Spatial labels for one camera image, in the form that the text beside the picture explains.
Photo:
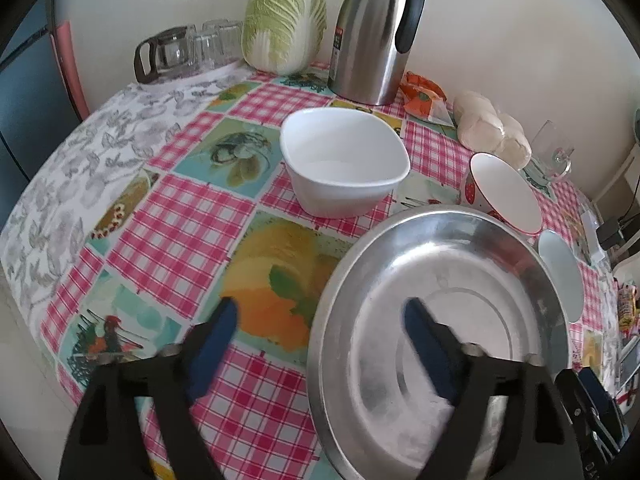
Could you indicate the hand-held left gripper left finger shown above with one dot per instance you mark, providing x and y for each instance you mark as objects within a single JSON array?
[{"x": 215, "y": 355}]

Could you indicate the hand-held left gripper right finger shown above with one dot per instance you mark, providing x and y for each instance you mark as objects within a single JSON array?
[{"x": 430, "y": 355}]

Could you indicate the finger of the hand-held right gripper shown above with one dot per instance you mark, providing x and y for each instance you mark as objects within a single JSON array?
[{"x": 600, "y": 400}]

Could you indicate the large steel basin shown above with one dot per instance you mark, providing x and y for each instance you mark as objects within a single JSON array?
[{"x": 500, "y": 280}]

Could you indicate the small white plate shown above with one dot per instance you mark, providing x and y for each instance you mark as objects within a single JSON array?
[{"x": 560, "y": 275}]

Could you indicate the white bowl strawberry print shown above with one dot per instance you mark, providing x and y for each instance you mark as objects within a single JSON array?
[{"x": 505, "y": 190}]

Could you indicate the white square bowl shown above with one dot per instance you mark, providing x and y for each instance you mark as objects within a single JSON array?
[{"x": 345, "y": 165}]

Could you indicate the yellow snack packets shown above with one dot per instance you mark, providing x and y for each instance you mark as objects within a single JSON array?
[{"x": 627, "y": 307}]

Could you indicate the pink checked tablecloth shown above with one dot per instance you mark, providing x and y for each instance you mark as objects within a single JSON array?
[{"x": 200, "y": 220}]

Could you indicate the white box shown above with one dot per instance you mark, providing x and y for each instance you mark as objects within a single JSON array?
[{"x": 594, "y": 240}]

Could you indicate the black device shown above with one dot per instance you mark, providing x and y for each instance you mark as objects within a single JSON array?
[{"x": 611, "y": 232}]

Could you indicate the grey leaf patterned cloth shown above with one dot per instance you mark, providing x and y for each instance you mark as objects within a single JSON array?
[{"x": 80, "y": 175}]

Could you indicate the glass mug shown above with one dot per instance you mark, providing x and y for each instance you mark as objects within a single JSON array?
[{"x": 550, "y": 150}]

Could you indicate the bag of steamed buns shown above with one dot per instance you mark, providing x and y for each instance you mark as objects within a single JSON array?
[{"x": 485, "y": 120}]

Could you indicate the orange snack packet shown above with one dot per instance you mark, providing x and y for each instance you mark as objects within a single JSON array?
[
  {"x": 420, "y": 81},
  {"x": 422, "y": 106}
]

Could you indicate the blue cabinet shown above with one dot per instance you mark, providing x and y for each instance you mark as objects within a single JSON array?
[{"x": 30, "y": 110}]

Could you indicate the clear drinking glass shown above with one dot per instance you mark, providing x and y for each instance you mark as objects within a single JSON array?
[
  {"x": 207, "y": 45},
  {"x": 231, "y": 40}
]

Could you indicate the pink chair back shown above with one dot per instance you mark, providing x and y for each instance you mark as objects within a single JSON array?
[{"x": 70, "y": 70}]

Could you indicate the stainless steel thermos jug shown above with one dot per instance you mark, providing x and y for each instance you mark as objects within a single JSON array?
[{"x": 370, "y": 35}]

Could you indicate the napa cabbage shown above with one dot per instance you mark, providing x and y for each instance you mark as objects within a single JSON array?
[{"x": 285, "y": 20}]

